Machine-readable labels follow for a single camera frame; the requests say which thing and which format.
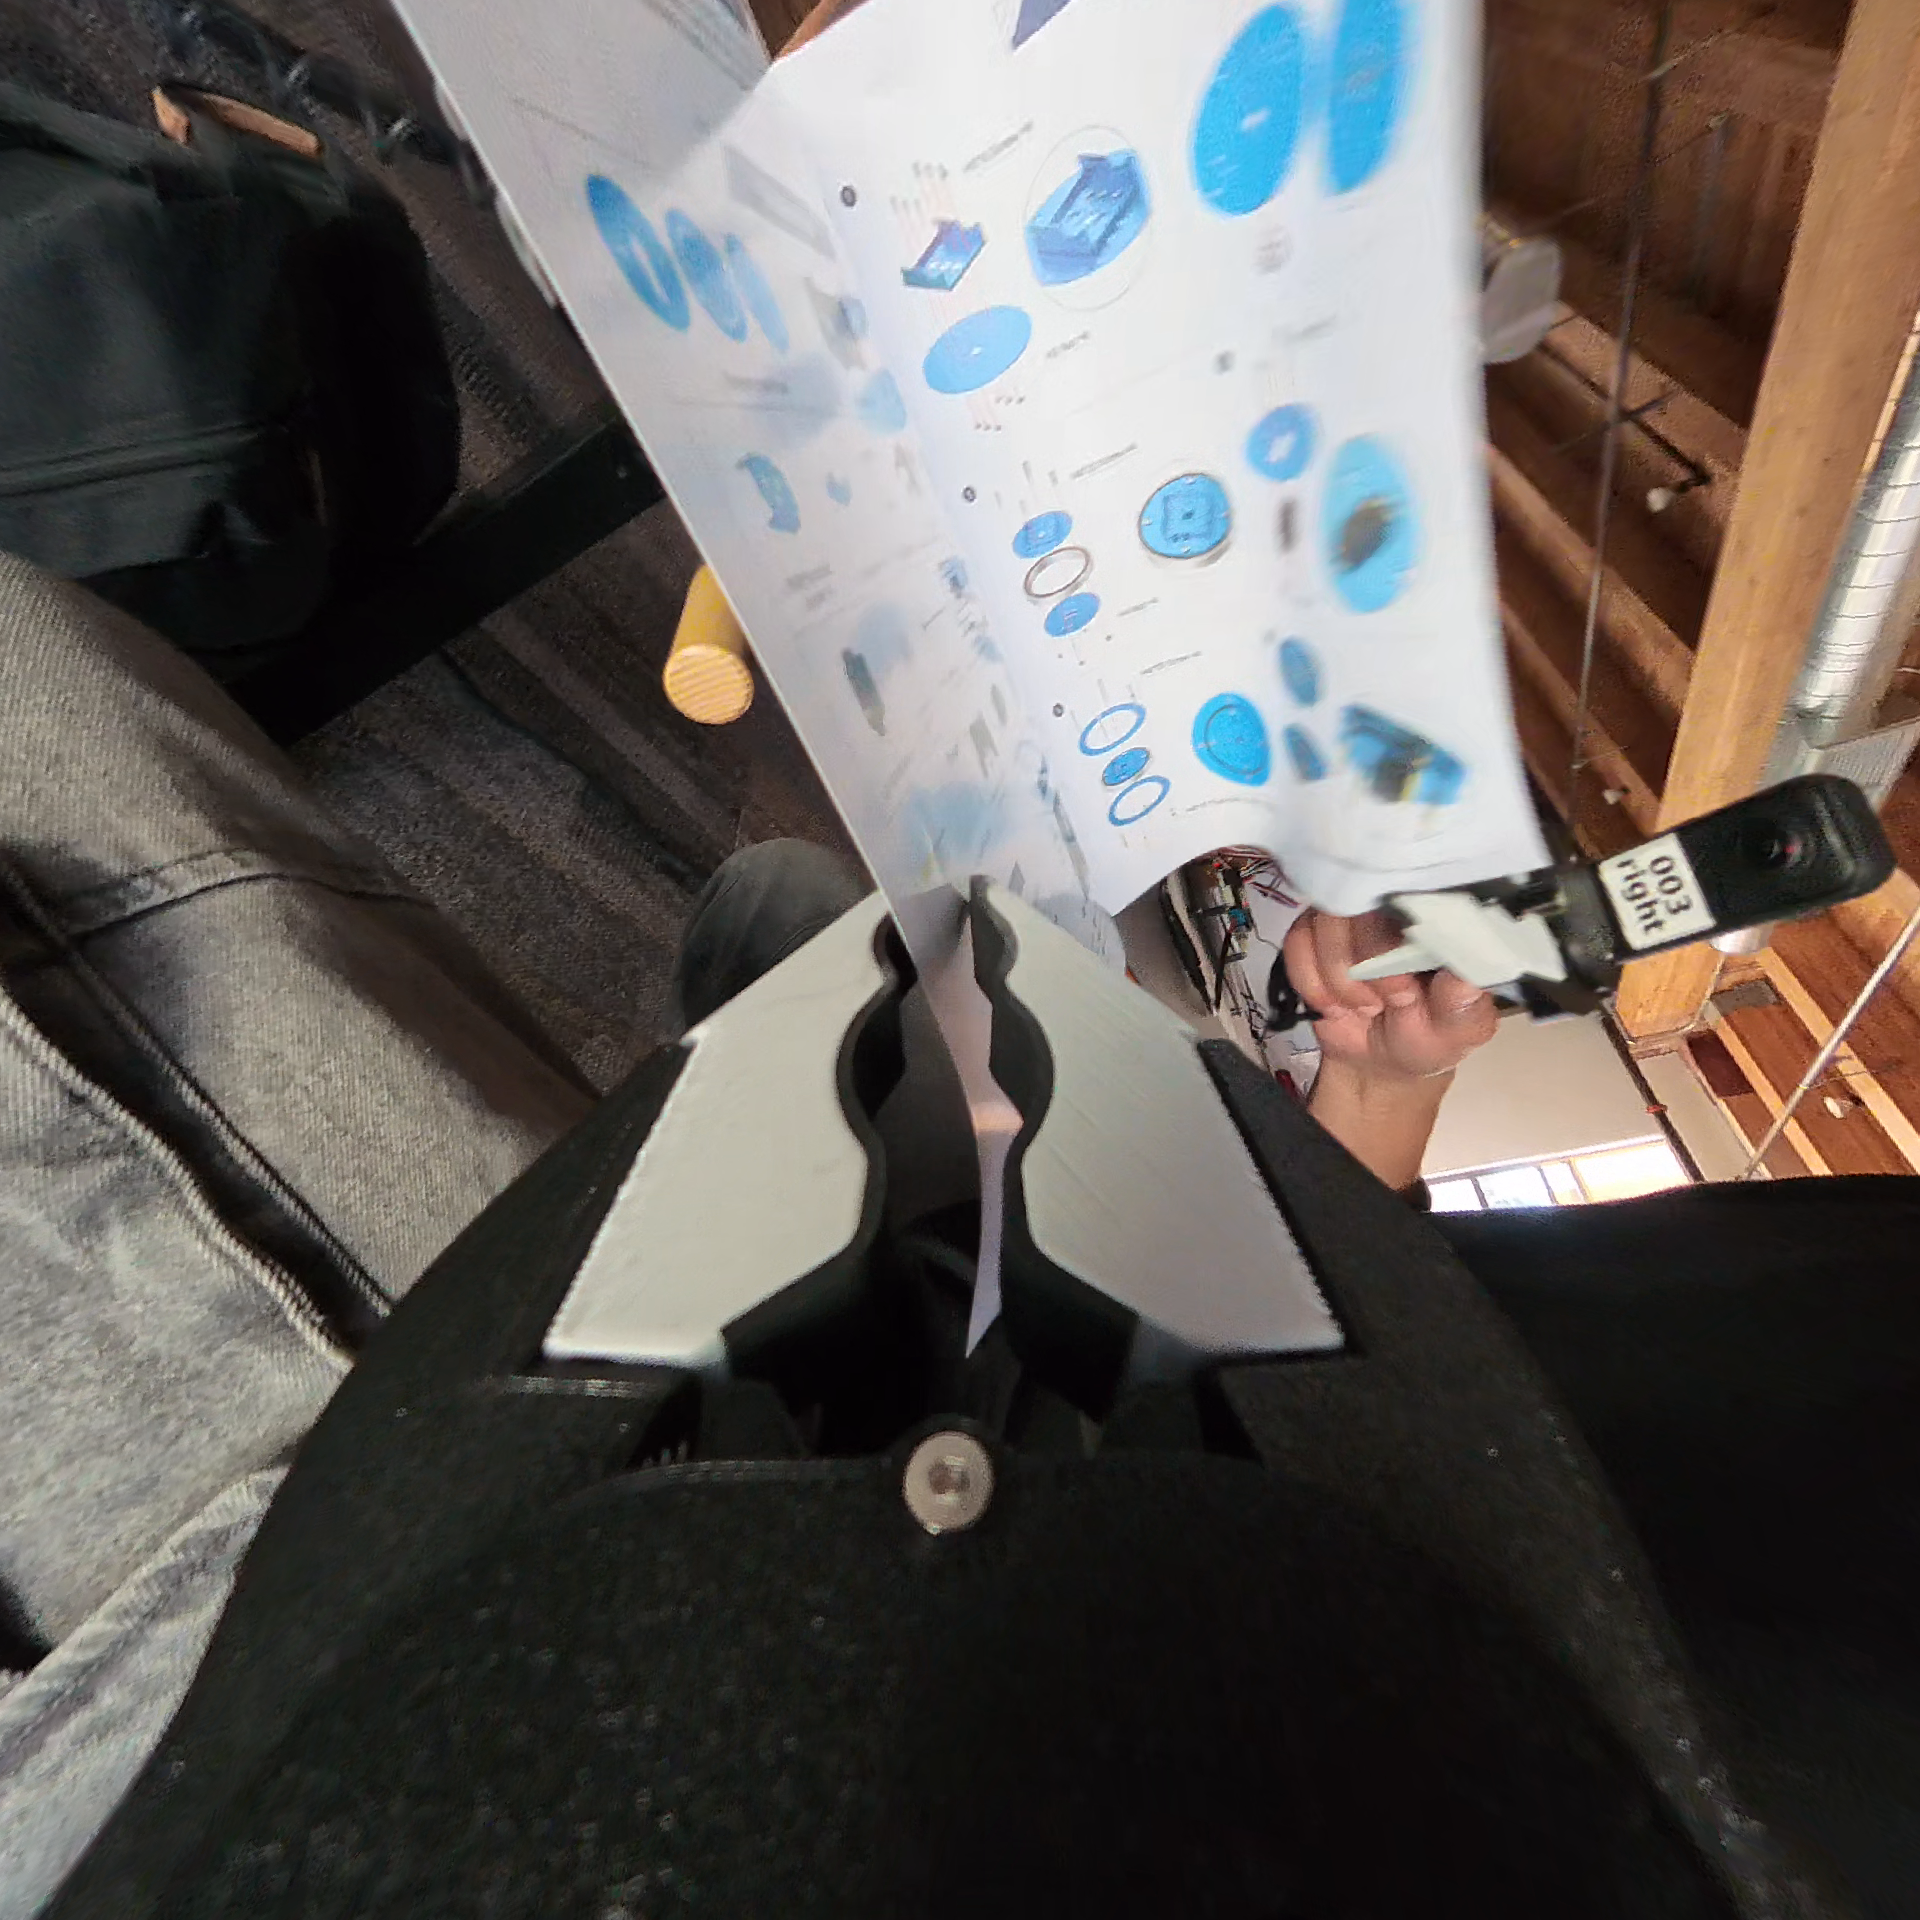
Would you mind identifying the round wooden peg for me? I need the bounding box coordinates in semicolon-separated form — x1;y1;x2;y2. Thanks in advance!
659;560;755;728

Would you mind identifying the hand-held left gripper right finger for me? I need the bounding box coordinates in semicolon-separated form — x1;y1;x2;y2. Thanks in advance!
965;876;1343;1404

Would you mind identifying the silver ceiling duct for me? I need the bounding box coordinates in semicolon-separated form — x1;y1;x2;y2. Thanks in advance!
1778;321;1920;757

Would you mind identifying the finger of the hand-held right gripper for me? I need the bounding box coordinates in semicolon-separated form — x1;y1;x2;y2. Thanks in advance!
1371;885;1559;964
1347;930;1520;990

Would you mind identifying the person's right hand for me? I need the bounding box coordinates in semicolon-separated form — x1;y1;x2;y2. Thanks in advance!
1283;907;1502;1084

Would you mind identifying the printed instruction manual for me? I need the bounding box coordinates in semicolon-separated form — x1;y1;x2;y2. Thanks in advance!
390;0;1553;1358

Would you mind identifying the black backpack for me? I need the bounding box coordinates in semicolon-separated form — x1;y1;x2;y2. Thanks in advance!
0;80;465;662

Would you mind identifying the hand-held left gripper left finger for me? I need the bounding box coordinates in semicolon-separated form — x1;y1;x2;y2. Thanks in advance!
542;885;915;1374

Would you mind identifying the grey shoe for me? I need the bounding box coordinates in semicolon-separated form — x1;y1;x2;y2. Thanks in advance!
678;835;901;1027

